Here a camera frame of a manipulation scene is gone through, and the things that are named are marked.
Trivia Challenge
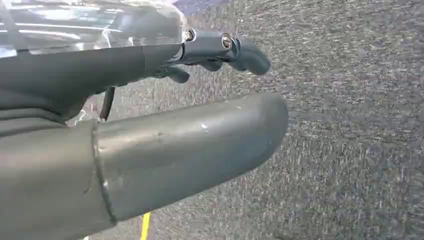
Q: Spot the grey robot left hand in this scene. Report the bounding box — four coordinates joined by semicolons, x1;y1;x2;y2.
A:
0;0;289;240

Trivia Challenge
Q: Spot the ribbed grey left arm sleeve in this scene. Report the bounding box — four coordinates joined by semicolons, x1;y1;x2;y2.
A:
0;94;67;137

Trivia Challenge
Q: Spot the black cable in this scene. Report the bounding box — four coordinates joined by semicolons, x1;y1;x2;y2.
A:
99;86;116;122

